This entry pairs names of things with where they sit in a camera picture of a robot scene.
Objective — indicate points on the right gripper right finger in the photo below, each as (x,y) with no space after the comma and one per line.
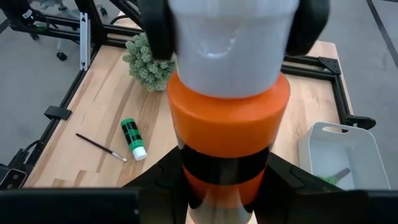
(295,199)

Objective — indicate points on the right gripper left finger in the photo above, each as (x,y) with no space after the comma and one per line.
(161,193)

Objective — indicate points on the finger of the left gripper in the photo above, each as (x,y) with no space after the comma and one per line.
(157,28)
(311,25)

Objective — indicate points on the green black-striped paint bottle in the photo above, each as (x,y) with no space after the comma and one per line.
(132,137)

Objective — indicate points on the orange black-striped paint bottle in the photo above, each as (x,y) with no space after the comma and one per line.
(230,124)

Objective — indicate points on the green artificial plant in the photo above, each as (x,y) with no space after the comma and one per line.
(146,71)

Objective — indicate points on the grey plastic bin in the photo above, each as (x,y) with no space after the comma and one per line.
(326,155)

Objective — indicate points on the silver aluminium extrusion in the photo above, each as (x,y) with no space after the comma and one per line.
(85,40)

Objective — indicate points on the long thin black paintbrush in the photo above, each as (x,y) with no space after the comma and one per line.
(99,147)

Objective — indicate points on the black caster wheel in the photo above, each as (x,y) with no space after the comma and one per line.
(61,56)

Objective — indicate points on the black plastic clip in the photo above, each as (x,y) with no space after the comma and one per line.
(57,112)

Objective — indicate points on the black aluminium table frame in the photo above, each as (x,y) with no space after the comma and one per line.
(337,93)

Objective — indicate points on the small black camera box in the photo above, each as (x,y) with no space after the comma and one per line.
(12,179)

